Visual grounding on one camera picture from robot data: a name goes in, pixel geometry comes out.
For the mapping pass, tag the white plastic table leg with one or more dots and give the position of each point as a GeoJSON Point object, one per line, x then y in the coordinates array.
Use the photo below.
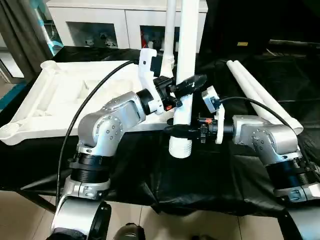
{"type": "Point", "coordinates": [265, 92]}
{"type": "Point", "coordinates": [187, 50]}
{"type": "Point", "coordinates": [170, 32]}
{"type": "Point", "coordinates": [240, 80]}

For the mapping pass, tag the white plastic table top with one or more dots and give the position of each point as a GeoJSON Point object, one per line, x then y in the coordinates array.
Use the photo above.
{"type": "Point", "coordinates": [62, 95]}

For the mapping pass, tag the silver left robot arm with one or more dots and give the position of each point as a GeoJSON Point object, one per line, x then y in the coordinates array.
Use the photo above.
{"type": "Point", "coordinates": [107, 120]}

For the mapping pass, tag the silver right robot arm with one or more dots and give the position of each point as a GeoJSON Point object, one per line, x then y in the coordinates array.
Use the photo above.
{"type": "Point", "coordinates": [270, 140]}

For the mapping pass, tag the black work surface mat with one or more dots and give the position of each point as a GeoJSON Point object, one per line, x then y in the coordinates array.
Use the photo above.
{"type": "Point", "coordinates": [200, 180]}

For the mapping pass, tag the red item in cabinet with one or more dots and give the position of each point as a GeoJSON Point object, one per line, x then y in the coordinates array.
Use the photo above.
{"type": "Point", "coordinates": [144, 38]}

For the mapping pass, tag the white figurine in cabinet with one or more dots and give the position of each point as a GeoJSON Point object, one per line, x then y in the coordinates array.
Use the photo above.
{"type": "Point", "coordinates": [90, 41]}

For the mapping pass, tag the white glass door cabinet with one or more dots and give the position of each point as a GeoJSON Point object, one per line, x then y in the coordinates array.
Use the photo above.
{"type": "Point", "coordinates": [112, 17]}

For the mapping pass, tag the black right robot foot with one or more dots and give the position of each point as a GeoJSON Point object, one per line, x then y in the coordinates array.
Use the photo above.
{"type": "Point", "coordinates": [202, 237]}

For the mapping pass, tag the black robot foot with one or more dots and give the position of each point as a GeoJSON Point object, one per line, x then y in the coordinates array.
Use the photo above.
{"type": "Point", "coordinates": [202, 237]}
{"type": "Point", "coordinates": [130, 232]}

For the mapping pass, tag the black left robot foot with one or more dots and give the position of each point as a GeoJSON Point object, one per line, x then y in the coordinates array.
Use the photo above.
{"type": "Point", "coordinates": [130, 232]}

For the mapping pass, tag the white teal patterned roll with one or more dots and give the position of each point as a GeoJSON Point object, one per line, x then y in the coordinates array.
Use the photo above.
{"type": "Point", "coordinates": [48, 37]}

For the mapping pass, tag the teal floor mat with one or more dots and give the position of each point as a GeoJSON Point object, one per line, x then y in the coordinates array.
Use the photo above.
{"type": "Point", "coordinates": [12, 96]}

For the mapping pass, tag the grey curtain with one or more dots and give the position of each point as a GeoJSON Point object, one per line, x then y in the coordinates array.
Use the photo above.
{"type": "Point", "coordinates": [20, 37]}

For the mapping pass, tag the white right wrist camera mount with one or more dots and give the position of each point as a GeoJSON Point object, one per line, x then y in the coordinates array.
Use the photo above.
{"type": "Point", "coordinates": [212, 100]}

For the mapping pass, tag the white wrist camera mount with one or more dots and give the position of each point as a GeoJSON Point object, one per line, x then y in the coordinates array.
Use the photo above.
{"type": "Point", "coordinates": [212, 100]}
{"type": "Point", "coordinates": [147, 72]}

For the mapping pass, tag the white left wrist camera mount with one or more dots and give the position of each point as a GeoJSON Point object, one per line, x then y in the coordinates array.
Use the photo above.
{"type": "Point", "coordinates": [147, 72]}

